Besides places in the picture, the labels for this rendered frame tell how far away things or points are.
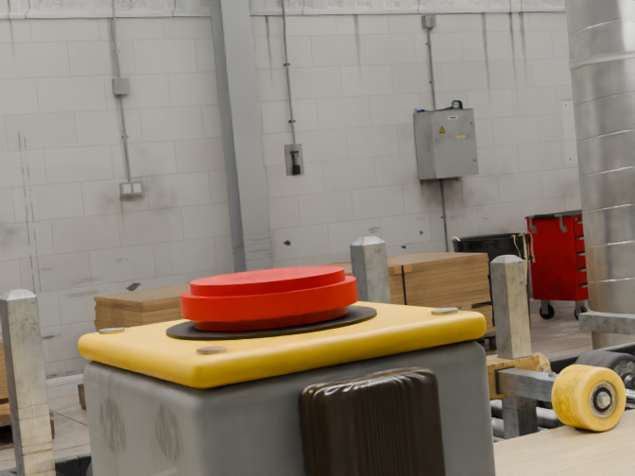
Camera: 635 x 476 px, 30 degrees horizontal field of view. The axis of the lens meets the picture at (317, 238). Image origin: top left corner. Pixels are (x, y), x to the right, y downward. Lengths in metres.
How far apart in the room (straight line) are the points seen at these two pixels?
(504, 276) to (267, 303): 1.44
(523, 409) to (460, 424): 1.46
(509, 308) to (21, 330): 0.69
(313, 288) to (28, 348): 1.13
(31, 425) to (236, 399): 1.16
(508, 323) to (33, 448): 0.69
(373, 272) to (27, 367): 0.47
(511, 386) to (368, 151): 7.15
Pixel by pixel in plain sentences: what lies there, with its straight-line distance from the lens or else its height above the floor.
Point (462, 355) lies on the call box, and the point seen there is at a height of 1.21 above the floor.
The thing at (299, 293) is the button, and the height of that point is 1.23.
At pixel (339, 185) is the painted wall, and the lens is 8.61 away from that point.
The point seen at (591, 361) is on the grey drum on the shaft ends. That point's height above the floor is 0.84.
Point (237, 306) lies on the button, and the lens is 0.25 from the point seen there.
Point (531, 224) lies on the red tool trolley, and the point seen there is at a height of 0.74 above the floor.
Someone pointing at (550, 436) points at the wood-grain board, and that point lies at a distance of 1.53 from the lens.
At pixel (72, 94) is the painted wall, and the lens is 7.82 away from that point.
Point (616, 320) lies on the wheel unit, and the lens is 2.14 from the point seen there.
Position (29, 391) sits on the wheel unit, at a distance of 1.38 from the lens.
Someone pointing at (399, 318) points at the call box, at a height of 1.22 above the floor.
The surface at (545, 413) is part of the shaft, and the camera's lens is 2.09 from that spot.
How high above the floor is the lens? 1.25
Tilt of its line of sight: 3 degrees down
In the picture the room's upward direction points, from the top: 5 degrees counter-clockwise
